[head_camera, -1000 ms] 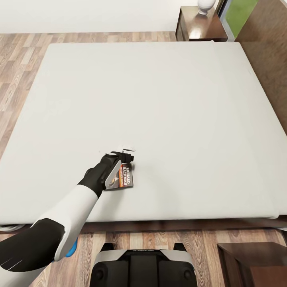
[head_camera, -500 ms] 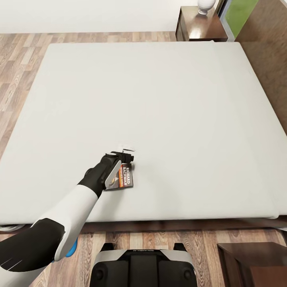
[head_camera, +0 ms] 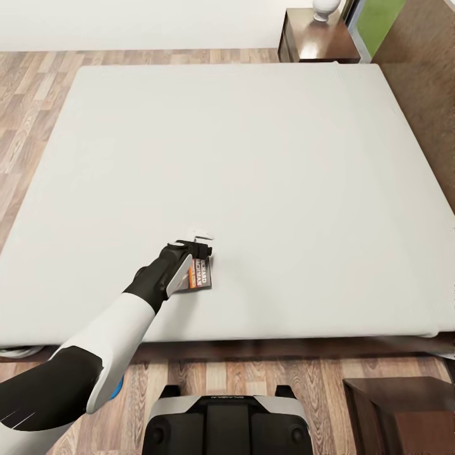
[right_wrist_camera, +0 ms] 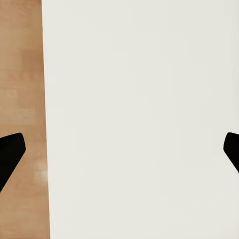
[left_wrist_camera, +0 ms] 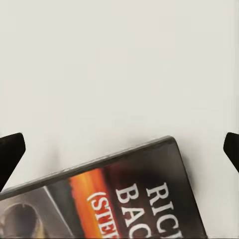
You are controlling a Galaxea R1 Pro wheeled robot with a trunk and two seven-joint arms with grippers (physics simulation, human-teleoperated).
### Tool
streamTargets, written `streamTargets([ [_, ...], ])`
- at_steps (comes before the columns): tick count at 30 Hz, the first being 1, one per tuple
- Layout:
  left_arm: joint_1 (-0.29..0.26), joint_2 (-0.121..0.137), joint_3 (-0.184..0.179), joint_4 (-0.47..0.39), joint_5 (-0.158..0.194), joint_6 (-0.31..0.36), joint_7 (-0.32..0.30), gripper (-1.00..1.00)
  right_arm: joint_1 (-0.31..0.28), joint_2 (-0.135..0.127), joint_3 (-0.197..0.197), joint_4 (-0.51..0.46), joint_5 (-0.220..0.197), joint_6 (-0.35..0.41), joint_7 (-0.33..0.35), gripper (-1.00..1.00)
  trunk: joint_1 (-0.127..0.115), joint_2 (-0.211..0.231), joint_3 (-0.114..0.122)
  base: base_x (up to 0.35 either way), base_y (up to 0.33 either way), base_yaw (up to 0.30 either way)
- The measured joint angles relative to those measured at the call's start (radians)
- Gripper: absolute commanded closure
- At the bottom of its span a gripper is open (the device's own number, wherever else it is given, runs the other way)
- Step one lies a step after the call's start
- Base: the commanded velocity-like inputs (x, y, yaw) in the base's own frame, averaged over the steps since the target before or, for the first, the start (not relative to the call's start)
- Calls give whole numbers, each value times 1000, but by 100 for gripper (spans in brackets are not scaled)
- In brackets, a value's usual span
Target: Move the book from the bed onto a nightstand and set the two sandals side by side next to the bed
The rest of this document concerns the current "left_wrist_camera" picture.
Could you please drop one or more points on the bed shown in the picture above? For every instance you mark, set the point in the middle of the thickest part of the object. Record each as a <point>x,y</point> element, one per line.
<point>83,79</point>

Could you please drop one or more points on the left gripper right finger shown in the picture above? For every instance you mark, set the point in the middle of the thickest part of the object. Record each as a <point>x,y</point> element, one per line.
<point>231,148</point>

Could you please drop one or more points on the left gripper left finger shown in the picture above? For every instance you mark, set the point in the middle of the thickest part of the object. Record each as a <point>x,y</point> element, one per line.
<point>12,148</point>

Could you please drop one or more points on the hardback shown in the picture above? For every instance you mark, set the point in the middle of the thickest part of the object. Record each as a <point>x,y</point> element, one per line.
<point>142,192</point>

